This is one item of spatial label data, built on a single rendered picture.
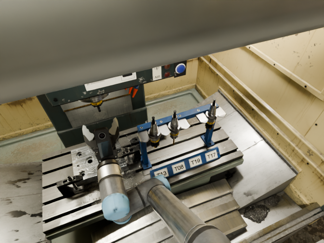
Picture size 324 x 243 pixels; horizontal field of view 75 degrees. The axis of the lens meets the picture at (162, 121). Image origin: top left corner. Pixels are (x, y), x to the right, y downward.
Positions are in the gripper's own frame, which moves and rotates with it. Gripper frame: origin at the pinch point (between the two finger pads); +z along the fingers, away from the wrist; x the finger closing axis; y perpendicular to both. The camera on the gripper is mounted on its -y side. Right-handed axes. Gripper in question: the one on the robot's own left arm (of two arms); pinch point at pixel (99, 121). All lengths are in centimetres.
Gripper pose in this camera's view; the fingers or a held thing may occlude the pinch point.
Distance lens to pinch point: 83.3
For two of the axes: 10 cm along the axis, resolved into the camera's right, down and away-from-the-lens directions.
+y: 0.1, 6.6, 7.5
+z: -3.2, -7.1, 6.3
